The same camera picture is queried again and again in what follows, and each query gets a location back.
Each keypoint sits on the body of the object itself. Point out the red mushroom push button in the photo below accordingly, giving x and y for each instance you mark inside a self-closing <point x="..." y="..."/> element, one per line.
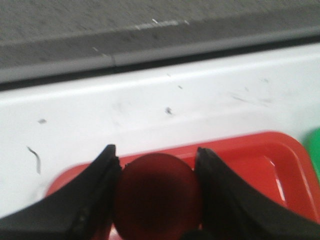
<point x="157" y="197"/>

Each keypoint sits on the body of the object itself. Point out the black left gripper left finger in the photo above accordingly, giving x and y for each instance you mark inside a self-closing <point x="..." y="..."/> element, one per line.
<point x="80" y="210"/>

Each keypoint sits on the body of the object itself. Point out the red plastic tray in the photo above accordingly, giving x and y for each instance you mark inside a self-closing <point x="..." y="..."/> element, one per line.
<point x="273" y="163"/>

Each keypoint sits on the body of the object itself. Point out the grey stone counter ledge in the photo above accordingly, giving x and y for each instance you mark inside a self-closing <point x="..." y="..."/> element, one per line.
<point x="47" y="41"/>

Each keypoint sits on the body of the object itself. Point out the green plastic tray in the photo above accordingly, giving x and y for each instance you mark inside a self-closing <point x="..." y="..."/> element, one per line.
<point x="312" y="145"/>

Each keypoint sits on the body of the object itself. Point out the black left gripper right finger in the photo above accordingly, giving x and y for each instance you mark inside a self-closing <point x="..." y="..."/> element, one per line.
<point x="234" y="210"/>

